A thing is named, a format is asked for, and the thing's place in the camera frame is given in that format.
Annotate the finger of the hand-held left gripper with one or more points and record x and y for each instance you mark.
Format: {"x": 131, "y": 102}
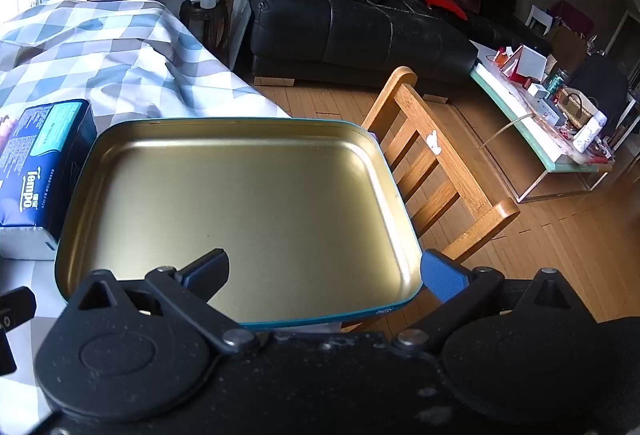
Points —
{"x": 12, "y": 305}

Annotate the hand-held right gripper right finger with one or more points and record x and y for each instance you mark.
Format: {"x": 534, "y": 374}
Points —
{"x": 442, "y": 277}

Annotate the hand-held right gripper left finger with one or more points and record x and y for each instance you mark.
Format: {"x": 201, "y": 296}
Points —
{"x": 212, "y": 267}

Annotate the gold metal tin tray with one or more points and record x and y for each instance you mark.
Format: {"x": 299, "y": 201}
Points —
{"x": 225, "y": 195}

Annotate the wooden chair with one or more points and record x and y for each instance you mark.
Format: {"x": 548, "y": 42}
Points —
{"x": 450, "y": 175}

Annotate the blue tissue pack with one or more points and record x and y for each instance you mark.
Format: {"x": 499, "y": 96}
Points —
{"x": 40, "y": 165}

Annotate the glass coffee table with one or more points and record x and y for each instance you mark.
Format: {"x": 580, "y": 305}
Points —
{"x": 500, "y": 100}

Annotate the white floral bottle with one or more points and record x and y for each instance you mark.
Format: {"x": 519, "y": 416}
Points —
{"x": 590, "y": 130}

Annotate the woven basket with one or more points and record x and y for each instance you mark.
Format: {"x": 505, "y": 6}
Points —
{"x": 575, "y": 107}

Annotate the checkered blue beige tablecloth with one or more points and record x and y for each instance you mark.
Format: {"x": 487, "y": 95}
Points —
{"x": 125, "y": 60}

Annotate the teal can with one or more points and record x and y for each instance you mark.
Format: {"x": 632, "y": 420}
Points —
{"x": 556, "y": 82}

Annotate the white and red box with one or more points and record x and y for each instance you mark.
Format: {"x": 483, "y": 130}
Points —
{"x": 530, "y": 62}

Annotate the black bag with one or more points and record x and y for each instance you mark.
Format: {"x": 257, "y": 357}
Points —
{"x": 600, "y": 85}

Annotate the dark wooden stool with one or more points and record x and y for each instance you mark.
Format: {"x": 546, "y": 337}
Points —
{"x": 192, "y": 12}

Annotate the black leather sofa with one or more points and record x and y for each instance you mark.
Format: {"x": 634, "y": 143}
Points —
{"x": 350, "y": 35}

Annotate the brown paper bag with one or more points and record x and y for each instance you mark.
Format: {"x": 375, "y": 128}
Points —
{"x": 567, "y": 47}

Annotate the red cushion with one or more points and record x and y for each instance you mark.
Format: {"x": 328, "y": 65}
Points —
{"x": 442, "y": 2}

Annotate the magenta paper bag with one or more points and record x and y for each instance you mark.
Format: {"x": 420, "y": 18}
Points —
{"x": 575, "y": 17}

